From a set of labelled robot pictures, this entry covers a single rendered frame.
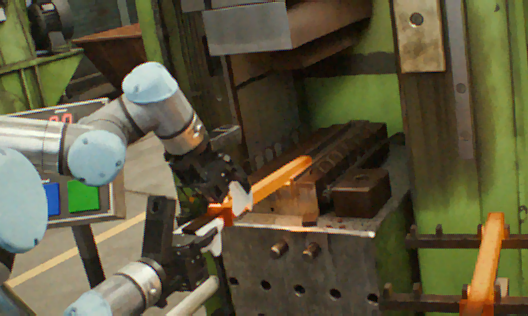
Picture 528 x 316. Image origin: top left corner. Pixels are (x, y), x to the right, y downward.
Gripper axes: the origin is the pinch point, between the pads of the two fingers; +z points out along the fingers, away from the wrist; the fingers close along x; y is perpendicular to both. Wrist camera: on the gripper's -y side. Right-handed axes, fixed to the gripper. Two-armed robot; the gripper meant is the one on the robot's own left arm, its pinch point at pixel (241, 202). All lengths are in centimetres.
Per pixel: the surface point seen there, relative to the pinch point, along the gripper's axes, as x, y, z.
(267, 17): 3.3, -29.4, -20.8
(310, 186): 6.7, -12.1, 10.0
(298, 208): 2.9, -9.6, 14.5
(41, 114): -58, -13, -13
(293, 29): 7.7, -29.3, -17.4
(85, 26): -694, -537, 313
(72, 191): -46.1, 0.8, -1.5
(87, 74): -697, -488, 367
